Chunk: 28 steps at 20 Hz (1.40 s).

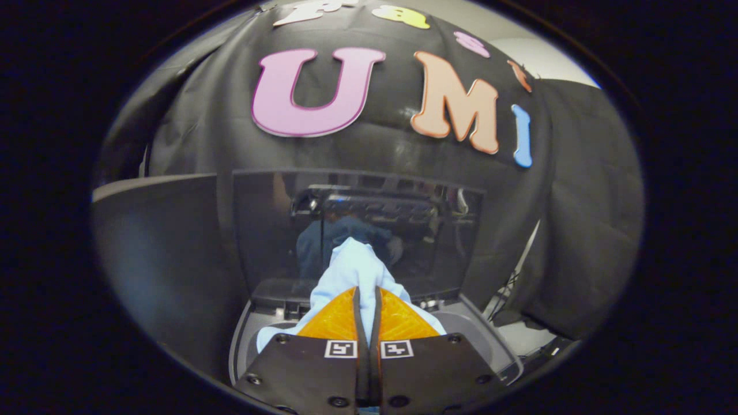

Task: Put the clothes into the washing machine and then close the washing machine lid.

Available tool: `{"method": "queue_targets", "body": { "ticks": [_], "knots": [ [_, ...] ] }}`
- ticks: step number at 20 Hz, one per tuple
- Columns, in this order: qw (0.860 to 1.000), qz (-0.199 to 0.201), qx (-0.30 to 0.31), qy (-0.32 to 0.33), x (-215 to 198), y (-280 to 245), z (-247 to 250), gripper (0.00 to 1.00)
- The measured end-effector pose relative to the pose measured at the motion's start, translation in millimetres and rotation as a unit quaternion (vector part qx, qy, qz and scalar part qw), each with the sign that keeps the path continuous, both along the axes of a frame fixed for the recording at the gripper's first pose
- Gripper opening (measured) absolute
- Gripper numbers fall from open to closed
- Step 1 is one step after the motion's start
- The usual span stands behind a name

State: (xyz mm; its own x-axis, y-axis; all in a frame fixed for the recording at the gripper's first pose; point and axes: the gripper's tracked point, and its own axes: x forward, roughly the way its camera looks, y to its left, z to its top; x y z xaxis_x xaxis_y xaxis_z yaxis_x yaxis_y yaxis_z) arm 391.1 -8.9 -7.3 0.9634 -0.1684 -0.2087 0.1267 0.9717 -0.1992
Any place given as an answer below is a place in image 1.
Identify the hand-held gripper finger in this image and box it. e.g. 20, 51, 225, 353
234, 286, 370, 413
369, 286, 508, 413

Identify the light blue shirt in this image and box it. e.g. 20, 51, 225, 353
257, 237, 447, 352

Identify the black tripod stand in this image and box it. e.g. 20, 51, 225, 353
484, 271, 522, 320

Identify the black backdrop cloth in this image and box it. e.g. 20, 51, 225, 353
95, 0, 645, 341

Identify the beige cabinet with dark frame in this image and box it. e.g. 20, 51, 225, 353
92, 173, 234, 375

